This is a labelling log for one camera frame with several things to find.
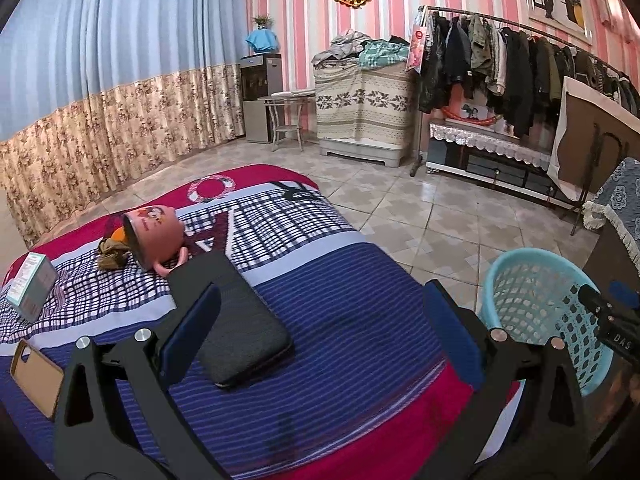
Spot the teal plastic laundry basket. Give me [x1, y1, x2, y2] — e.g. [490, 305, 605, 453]
[478, 248, 613, 396]

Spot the striped red blue blanket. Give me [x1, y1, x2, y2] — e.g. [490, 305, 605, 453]
[1, 165, 485, 479]

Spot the crumpled brown paper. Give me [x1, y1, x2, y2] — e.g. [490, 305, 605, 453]
[96, 237, 130, 271]

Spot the pink pig mug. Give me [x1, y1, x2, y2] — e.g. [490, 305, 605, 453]
[122, 205, 189, 278]

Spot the blue patterned cloth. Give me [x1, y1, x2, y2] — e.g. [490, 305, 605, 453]
[582, 157, 640, 289]

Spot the tan phone case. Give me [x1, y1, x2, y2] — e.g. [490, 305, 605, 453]
[10, 339, 64, 420]

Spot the teal white carton box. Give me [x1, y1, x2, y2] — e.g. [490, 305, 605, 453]
[6, 252, 58, 323]

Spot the low tv stand with lace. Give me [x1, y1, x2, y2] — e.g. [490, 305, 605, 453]
[423, 120, 572, 209]

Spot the brown folding board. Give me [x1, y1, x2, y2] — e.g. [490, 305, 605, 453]
[547, 77, 639, 203]

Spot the patterned cloth covered cabinet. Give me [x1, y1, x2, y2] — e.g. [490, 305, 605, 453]
[314, 60, 416, 168]

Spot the small wooden stool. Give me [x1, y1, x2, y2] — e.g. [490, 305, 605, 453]
[258, 89, 316, 152]

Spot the clothes rack with garments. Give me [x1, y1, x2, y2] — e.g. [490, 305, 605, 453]
[404, 4, 640, 179]

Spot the water dispenser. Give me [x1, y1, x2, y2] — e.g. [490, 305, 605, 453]
[240, 53, 283, 144]

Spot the blue floral curtain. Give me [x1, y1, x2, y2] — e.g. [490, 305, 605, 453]
[1, 0, 247, 245]

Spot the pile of clothes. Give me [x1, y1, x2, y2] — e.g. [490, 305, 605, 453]
[311, 29, 409, 68]

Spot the blue potted plant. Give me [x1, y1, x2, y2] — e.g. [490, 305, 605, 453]
[245, 14, 280, 54]

